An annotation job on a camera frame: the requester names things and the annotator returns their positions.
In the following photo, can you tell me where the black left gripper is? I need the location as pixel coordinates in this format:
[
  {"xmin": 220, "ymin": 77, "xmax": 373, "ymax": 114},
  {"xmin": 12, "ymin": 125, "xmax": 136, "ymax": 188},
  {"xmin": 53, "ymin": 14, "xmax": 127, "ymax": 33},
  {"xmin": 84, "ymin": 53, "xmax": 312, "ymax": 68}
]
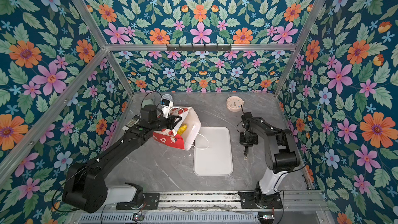
[{"xmin": 149, "ymin": 113, "xmax": 182, "ymax": 132}]

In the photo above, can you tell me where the yellow fake croissant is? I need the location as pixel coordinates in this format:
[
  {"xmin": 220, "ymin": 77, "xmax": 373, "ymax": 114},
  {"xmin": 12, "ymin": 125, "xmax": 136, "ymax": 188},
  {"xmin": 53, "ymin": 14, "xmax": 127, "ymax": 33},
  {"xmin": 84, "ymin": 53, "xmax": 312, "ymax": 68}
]
[{"xmin": 177, "ymin": 124, "xmax": 187, "ymax": 135}]

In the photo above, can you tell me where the red white paper bag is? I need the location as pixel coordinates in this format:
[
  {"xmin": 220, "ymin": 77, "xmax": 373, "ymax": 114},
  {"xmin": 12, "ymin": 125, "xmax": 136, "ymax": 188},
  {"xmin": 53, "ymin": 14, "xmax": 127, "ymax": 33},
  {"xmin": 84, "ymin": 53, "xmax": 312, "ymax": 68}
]
[{"xmin": 152, "ymin": 107, "xmax": 202, "ymax": 151}]

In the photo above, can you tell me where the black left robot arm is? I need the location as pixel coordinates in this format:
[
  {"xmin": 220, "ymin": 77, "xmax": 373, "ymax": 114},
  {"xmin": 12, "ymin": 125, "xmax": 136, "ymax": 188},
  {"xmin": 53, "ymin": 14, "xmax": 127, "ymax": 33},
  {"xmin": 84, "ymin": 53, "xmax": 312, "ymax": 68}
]
[{"xmin": 62, "ymin": 105, "xmax": 182, "ymax": 213}]

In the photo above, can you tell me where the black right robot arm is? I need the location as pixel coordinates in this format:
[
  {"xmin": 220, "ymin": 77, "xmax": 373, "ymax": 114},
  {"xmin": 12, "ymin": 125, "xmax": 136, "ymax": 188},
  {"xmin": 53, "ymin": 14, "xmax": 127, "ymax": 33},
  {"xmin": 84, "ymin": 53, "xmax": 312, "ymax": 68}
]
[{"xmin": 239, "ymin": 112, "xmax": 300, "ymax": 208}]

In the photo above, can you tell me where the white round alarm clock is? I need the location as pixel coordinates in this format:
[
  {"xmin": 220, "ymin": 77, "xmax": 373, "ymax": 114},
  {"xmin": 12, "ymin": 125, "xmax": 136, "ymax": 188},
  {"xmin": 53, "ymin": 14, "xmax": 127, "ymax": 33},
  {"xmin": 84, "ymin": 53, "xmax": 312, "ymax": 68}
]
[{"xmin": 162, "ymin": 94, "xmax": 173, "ymax": 102}]

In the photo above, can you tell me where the green glasses case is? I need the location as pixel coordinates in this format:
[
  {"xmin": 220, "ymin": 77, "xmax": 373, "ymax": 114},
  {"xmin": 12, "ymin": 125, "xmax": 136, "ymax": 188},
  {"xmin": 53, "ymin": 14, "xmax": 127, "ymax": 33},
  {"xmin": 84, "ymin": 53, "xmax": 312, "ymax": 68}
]
[{"xmin": 141, "ymin": 99, "xmax": 156, "ymax": 111}]

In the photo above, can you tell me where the white rectangular tray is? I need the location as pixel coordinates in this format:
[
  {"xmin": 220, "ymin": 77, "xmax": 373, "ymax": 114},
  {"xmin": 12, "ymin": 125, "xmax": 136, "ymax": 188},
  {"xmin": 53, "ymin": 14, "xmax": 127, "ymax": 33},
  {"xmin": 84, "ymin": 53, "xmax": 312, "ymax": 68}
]
[{"xmin": 193, "ymin": 127, "xmax": 233, "ymax": 176}]

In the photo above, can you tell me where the white remote control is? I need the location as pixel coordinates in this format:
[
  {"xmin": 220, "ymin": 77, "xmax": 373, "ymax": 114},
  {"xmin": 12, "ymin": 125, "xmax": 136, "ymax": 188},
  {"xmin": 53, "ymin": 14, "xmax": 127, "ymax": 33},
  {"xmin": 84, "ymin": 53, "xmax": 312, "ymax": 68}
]
[{"xmin": 122, "ymin": 115, "xmax": 141, "ymax": 131}]

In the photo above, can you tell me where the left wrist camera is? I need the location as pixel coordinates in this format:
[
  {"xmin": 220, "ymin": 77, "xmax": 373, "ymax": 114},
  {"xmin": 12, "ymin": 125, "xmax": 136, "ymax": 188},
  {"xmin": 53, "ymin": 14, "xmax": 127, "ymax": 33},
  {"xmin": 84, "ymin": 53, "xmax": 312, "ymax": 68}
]
[{"xmin": 161, "ymin": 99, "xmax": 174, "ymax": 119}]

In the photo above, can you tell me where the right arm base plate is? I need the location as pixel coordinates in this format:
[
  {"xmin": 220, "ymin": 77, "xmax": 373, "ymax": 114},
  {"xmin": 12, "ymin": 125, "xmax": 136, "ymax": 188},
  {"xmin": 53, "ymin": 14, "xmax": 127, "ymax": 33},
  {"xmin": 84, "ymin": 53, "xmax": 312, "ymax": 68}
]
[{"xmin": 238, "ymin": 191, "xmax": 283, "ymax": 209}]

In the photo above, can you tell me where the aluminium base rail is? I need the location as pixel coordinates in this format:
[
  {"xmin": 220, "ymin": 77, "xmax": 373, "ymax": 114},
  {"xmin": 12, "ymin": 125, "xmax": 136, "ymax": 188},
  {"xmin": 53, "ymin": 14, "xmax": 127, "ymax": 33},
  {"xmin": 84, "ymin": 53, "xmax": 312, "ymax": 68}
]
[{"xmin": 71, "ymin": 190, "xmax": 329, "ymax": 212}]

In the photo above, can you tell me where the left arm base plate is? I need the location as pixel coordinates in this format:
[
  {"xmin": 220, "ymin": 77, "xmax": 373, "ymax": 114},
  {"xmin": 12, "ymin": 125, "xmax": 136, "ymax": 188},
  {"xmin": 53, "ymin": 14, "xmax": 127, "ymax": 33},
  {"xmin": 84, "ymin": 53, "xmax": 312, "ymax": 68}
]
[{"xmin": 116, "ymin": 192, "xmax": 160, "ymax": 210}]

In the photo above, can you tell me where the black hook rail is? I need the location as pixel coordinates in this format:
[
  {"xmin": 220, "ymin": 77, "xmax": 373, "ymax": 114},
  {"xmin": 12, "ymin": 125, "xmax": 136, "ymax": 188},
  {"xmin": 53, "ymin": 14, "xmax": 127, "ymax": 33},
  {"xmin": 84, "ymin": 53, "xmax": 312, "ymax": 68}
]
[{"xmin": 166, "ymin": 44, "xmax": 232, "ymax": 52}]

